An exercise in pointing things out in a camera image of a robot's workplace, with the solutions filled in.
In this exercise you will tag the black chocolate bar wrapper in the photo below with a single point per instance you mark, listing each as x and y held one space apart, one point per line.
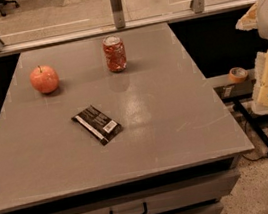
98 124

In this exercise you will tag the orange tape roll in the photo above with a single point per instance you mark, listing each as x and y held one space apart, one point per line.
238 75

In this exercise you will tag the black table leg bar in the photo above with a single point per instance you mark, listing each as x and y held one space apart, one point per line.
248 118

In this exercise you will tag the red soda can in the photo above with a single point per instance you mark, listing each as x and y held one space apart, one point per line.
114 52

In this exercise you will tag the red apple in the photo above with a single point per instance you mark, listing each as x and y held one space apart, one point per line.
44 79

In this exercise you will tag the grey upper drawer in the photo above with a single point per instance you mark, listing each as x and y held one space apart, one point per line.
168 197

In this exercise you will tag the middle metal railing bracket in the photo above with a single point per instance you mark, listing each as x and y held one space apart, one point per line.
117 13

